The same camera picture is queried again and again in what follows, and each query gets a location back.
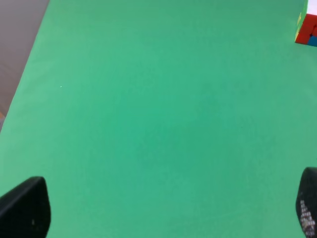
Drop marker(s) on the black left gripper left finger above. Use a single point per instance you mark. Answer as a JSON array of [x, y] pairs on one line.
[[25, 211]]

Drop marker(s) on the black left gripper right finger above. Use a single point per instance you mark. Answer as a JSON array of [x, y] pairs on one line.
[[306, 202]]

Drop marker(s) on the multicoloured puzzle cube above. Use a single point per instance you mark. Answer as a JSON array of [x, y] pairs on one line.
[[306, 33]]

